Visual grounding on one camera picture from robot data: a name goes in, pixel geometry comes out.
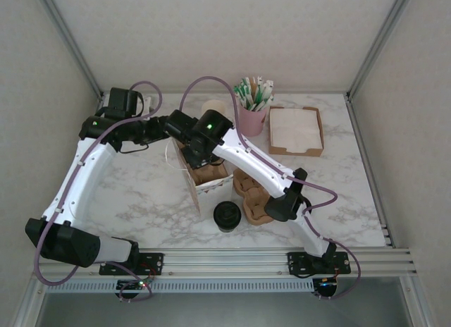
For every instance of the pink straw holder cup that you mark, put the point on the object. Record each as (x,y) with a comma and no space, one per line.
(252,122)

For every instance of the cartoon print paper bag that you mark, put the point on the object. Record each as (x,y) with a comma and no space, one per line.
(211,196)

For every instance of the white napkin stack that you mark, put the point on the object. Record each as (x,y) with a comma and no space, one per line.
(296,129)

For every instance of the small circuit board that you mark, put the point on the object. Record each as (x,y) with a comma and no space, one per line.
(135,284)
(327,284)

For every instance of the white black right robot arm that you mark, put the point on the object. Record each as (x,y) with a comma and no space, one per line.
(253,165)

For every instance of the white wrapped straw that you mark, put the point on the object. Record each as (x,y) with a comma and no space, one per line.
(268,101)
(259,91)
(266,94)

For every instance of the black lidded coffee cup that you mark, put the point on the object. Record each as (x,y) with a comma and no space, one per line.
(227,216)

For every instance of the brown cardboard napkin tray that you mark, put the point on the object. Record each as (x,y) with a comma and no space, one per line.
(296,152)

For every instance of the beige paper cup stack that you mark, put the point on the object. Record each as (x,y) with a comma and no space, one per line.
(211,105)

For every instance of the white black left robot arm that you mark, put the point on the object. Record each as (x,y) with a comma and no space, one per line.
(88,175)

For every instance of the aluminium frame post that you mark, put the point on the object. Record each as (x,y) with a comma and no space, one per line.
(73,41)
(380,41)

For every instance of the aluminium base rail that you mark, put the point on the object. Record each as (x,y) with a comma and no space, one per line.
(225,261)

